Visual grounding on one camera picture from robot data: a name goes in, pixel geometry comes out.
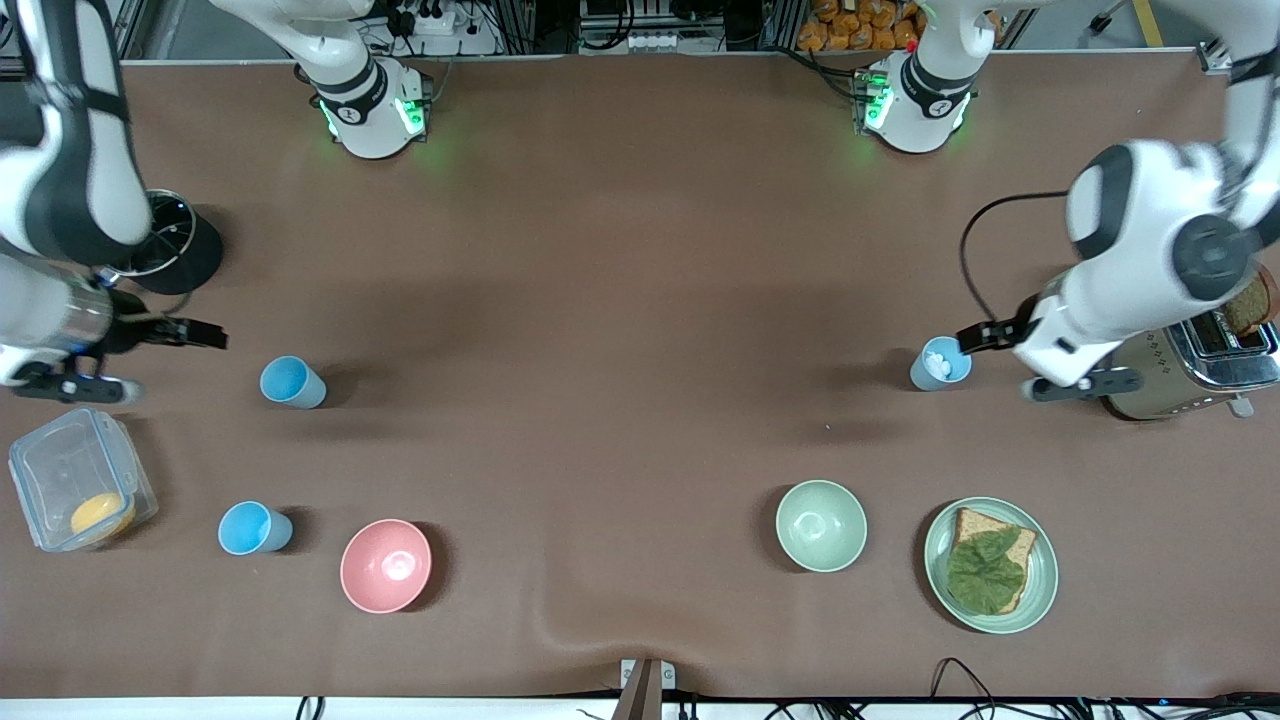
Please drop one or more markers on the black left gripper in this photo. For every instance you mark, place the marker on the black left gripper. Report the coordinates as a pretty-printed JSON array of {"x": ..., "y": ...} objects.
[{"x": 1012, "y": 330}]

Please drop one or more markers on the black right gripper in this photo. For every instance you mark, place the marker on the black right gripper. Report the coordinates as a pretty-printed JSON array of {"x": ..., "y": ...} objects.
[{"x": 137, "y": 331}]

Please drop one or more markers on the light blue plastic cup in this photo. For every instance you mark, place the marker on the light blue plastic cup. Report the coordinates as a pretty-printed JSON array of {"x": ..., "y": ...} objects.
[
  {"x": 290, "y": 382},
  {"x": 928, "y": 378},
  {"x": 252, "y": 528}
]

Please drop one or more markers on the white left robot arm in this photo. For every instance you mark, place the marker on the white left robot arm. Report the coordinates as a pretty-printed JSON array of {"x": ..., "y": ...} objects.
[{"x": 1140, "y": 200}]

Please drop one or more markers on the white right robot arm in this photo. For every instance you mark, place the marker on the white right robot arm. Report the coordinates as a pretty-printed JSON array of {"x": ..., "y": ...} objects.
[{"x": 70, "y": 170}]

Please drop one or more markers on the small white object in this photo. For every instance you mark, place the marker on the small white object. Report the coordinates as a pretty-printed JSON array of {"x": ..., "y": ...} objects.
[{"x": 940, "y": 363}]

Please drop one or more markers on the black round pot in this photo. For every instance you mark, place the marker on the black round pot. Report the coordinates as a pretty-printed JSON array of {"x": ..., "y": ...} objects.
[{"x": 190, "y": 255}]

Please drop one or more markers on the brown bread slice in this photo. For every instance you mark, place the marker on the brown bread slice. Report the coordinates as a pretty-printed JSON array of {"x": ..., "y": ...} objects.
[{"x": 975, "y": 522}]

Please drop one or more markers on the beige metal toaster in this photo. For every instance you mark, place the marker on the beige metal toaster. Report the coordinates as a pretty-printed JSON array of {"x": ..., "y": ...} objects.
[{"x": 1170, "y": 375}]

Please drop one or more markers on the clear plastic food container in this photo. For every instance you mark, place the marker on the clear plastic food container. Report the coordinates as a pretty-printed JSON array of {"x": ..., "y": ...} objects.
[{"x": 55, "y": 470}]

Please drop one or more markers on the yellow round food item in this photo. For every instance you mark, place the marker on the yellow round food item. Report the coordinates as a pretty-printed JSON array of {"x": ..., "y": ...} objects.
[{"x": 102, "y": 515}]

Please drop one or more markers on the green lettuce leaf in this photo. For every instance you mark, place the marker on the green lettuce leaf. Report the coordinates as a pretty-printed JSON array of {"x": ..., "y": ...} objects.
[{"x": 985, "y": 570}]

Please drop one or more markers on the pale green plate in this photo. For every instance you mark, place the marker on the pale green plate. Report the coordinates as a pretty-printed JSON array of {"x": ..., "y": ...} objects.
[{"x": 1042, "y": 575}]

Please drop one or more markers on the pale green bowl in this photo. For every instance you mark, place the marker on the pale green bowl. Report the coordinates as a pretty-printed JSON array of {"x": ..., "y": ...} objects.
[{"x": 820, "y": 525}]

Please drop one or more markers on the dark toast slice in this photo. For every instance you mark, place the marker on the dark toast slice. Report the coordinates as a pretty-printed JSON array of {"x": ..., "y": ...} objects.
[{"x": 1250, "y": 305}]

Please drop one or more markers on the pink bowl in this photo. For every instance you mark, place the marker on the pink bowl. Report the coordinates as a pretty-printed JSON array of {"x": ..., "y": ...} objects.
[{"x": 385, "y": 565}]

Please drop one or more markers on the bag of orange buns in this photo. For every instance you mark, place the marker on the bag of orange buns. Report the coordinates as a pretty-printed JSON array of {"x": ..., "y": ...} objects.
[{"x": 860, "y": 25}]

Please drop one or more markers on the white power strip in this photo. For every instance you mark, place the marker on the white power strip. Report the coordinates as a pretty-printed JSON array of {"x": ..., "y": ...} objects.
[{"x": 432, "y": 20}]

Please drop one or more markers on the white multi-socket block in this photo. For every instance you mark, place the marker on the white multi-socket block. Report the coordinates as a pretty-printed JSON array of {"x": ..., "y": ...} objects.
[{"x": 653, "y": 41}]

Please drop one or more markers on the metal table bracket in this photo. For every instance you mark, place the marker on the metal table bracket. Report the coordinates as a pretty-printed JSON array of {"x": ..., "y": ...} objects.
[{"x": 645, "y": 688}]

